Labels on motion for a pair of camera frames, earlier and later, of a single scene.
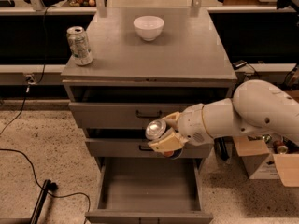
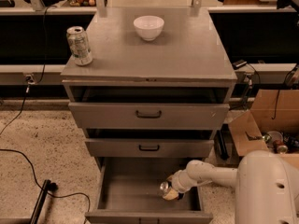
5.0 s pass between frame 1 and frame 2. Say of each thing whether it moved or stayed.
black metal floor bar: stayed
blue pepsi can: moved
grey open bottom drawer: stayed
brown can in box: stayed
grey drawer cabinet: stayed
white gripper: moved
